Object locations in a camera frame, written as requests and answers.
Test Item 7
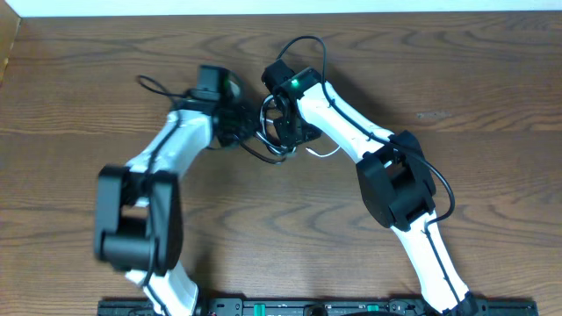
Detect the white cable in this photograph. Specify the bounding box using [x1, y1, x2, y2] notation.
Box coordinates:
[258, 98, 342, 159]

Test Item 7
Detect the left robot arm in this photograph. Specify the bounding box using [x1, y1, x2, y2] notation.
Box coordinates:
[93, 65, 255, 315]

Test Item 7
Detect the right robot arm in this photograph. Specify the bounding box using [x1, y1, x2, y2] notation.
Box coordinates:
[261, 60, 473, 315]

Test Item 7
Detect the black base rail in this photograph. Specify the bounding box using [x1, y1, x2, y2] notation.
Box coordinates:
[96, 297, 539, 316]

